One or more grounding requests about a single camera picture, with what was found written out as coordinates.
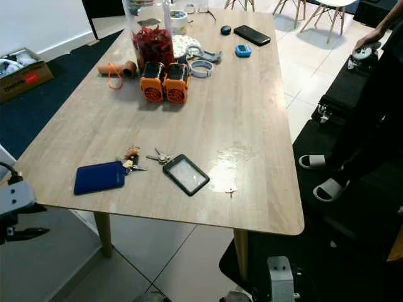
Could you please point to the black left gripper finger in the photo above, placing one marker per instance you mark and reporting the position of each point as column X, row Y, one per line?
column 39, row 207
column 33, row 233

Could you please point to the person forearm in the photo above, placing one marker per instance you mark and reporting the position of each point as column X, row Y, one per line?
column 391, row 16

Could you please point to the person hand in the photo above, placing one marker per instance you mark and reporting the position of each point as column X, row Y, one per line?
column 371, row 38

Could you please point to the blue wallet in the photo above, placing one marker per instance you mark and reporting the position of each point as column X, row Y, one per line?
column 99, row 178

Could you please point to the wooden table leg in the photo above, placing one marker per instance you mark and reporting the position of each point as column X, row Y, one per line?
column 102, row 233
column 240, row 251

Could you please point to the dark blue carpet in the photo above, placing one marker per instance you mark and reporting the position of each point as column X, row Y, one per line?
column 50, row 107

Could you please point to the key bunch with brown charm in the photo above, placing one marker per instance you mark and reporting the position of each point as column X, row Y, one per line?
column 131, row 160

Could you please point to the cardboard box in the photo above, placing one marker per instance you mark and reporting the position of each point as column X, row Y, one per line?
column 28, row 80

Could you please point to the black clear card holder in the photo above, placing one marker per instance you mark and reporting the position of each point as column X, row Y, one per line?
column 186, row 175

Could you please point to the brown tube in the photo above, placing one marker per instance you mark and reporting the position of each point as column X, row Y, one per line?
column 116, row 68

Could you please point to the clear jar with red contents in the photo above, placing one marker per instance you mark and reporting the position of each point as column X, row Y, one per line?
column 151, row 44

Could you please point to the white patterned bowl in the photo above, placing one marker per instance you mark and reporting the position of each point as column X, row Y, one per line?
column 184, row 45

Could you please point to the grey metal clamp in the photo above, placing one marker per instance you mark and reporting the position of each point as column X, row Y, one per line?
column 209, row 56

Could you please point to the white cup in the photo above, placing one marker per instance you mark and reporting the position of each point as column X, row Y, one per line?
column 178, row 21

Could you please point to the eyeglasses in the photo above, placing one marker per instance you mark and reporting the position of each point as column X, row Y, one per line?
column 201, row 9

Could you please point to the dark oval mouse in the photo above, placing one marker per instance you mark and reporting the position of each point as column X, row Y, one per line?
column 225, row 30

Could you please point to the small blue timer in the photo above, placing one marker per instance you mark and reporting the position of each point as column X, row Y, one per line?
column 243, row 50

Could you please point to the black smartphone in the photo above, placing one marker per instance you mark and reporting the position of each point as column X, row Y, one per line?
column 252, row 36

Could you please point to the grey slipper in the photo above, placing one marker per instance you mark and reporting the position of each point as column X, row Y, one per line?
column 312, row 162
column 327, row 190

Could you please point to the white chair with wooden legs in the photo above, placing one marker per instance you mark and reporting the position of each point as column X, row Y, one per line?
column 239, row 3
column 330, row 7

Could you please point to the person in black clothes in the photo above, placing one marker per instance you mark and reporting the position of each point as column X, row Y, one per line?
column 378, row 119

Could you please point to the silver metal tool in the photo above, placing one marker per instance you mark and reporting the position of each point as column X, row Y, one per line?
column 366, row 53

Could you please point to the black bulky object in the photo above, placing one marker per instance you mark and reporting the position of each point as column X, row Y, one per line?
column 371, row 11

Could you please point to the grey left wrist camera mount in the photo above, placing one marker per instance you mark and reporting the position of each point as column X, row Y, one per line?
column 16, row 198

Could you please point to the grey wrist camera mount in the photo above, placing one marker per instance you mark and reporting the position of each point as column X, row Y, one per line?
column 281, row 277
column 16, row 198

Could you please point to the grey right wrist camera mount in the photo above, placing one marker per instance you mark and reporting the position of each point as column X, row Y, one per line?
column 281, row 277

